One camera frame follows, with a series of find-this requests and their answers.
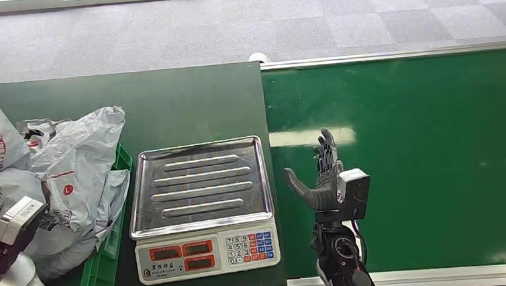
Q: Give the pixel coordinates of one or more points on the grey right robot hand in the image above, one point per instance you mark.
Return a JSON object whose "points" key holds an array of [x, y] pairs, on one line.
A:
{"points": [[325, 190]]}

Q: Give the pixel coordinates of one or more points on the green plastic basket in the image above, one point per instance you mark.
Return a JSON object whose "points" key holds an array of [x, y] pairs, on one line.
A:
{"points": [[93, 278]]}

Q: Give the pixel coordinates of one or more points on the green conveyor belt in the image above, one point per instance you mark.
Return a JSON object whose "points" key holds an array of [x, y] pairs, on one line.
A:
{"points": [[436, 147]]}

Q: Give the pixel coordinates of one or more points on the white scale with steel tray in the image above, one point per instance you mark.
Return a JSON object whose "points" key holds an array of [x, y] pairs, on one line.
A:
{"points": [[198, 253]]}

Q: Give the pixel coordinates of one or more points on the dark green table mat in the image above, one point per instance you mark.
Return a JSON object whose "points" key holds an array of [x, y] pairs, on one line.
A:
{"points": [[179, 102]]}

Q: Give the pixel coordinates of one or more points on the plain grey mailer bag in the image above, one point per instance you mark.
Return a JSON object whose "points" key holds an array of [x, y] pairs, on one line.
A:
{"points": [[64, 255]]}

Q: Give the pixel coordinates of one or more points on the small crumpled grey mailer bag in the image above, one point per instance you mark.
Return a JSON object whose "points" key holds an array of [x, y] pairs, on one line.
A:
{"points": [[36, 130]]}

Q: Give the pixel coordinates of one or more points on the grey mailer bag with numbers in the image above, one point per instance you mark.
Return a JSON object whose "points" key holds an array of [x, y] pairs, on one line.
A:
{"points": [[2, 193]]}

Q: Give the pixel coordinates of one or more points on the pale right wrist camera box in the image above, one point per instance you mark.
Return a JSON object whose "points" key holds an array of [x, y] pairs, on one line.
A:
{"points": [[354, 193]]}

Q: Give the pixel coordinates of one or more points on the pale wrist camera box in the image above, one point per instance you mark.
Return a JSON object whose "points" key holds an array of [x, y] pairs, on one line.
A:
{"points": [[17, 218], [354, 193]]}

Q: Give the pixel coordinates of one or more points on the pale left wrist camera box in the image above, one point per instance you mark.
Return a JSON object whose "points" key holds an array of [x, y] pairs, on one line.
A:
{"points": [[17, 218]]}

